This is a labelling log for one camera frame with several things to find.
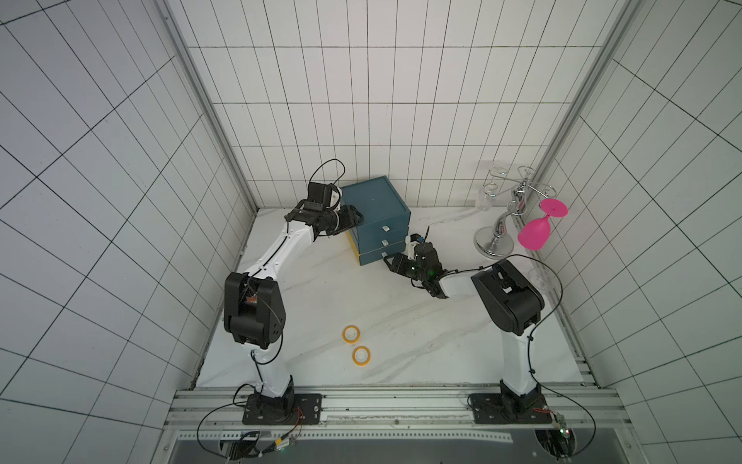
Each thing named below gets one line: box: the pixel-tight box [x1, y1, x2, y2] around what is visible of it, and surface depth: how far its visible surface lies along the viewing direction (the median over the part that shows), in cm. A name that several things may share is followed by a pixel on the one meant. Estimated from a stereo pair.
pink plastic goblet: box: [517, 198, 569, 252], surface depth 87 cm
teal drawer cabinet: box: [341, 174, 412, 266], surface depth 96 cm
